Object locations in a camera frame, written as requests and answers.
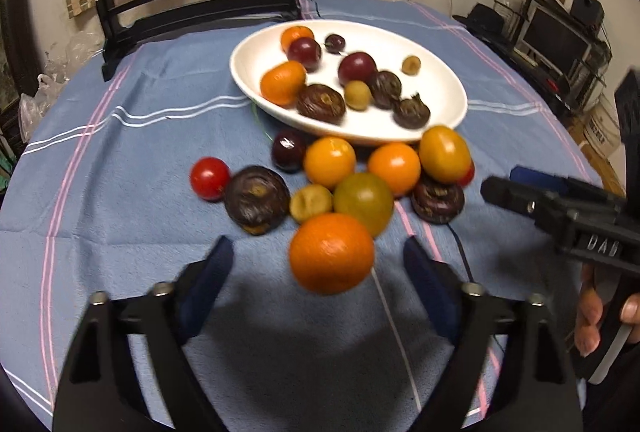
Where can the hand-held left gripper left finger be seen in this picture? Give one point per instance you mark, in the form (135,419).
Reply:
(210,277)

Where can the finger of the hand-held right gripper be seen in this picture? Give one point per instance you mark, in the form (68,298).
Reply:
(535,177)
(515,197)

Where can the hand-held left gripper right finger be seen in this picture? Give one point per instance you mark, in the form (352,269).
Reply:
(425,282)

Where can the large orange mandarin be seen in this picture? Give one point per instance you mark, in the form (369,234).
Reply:
(331,253)

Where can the white oval plate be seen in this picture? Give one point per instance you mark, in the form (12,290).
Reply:
(440,91)

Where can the brown longan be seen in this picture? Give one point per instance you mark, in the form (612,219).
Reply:
(411,64)
(357,95)
(310,204)

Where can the small orange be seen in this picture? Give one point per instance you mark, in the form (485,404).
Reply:
(283,82)
(296,34)
(330,161)
(394,167)

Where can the small dark cherry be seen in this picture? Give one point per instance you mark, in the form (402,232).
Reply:
(334,42)

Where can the person's right hand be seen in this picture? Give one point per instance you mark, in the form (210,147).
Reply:
(587,317)

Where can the blue striped tablecloth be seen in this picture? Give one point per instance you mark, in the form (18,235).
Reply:
(150,222)

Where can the large yellow-orange tomato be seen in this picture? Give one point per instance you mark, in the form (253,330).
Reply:
(444,153)

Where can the small red cherry tomato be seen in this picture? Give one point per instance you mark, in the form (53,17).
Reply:
(210,178)

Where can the yellow-green round fruit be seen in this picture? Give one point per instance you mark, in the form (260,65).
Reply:
(363,203)

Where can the black computer monitor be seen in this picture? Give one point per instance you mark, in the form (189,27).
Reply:
(555,36)

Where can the small dark red plum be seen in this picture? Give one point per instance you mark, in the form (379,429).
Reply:
(289,150)

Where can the black hat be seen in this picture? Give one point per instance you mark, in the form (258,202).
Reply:
(482,16)

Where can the black speaker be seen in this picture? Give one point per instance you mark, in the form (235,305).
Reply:
(586,9)

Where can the clear plastic bag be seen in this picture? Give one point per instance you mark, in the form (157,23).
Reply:
(45,96)

